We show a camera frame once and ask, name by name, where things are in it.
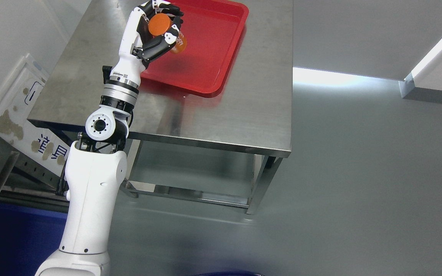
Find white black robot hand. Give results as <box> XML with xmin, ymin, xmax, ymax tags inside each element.
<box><xmin>104</xmin><ymin>0</ymin><xmax>184</xmax><ymax>84</ymax></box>

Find orange cylindrical capacitor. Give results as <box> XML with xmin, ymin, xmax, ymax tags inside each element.
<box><xmin>148</xmin><ymin>13</ymin><xmax>186</xmax><ymax>54</ymax></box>

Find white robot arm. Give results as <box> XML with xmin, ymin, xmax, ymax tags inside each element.
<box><xmin>35</xmin><ymin>64</ymin><xmax>145</xmax><ymax>276</ymax></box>

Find stainless steel desk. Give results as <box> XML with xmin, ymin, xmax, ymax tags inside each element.
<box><xmin>28</xmin><ymin>0</ymin><xmax>294</xmax><ymax>215</ymax></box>

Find red plastic tray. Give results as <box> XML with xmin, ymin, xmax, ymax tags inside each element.
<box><xmin>141</xmin><ymin>0</ymin><xmax>249</xmax><ymax>98</ymax></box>

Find worn white sign plate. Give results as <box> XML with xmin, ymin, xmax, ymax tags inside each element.
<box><xmin>0</xmin><ymin>54</ymin><xmax>69</xmax><ymax>173</ymax></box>

